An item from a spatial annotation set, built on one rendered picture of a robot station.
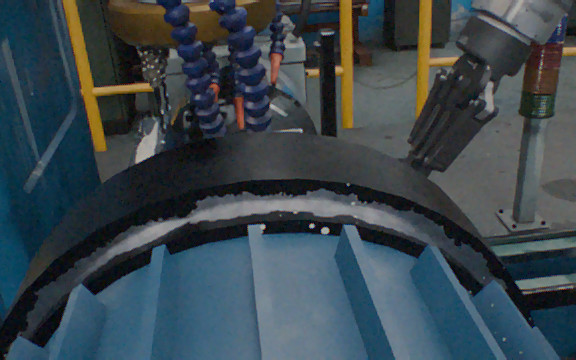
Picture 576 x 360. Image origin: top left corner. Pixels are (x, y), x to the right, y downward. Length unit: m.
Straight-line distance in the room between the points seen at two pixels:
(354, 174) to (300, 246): 0.03
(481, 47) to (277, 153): 0.50
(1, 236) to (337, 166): 0.47
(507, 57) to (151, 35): 0.36
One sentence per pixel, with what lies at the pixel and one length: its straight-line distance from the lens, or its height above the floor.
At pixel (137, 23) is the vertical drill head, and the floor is 1.32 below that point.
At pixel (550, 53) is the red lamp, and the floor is 1.15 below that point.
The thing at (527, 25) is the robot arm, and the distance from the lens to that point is 0.66.
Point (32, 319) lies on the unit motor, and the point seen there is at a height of 1.33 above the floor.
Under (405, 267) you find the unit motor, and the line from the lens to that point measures 0.16.
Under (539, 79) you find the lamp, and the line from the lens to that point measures 1.14.
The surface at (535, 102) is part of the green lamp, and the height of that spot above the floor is 1.06.
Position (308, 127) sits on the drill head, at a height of 1.08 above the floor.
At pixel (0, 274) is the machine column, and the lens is 0.63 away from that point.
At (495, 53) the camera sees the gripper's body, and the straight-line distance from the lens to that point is 0.66.
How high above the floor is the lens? 1.44
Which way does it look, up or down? 27 degrees down
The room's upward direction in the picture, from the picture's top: 4 degrees counter-clockwise
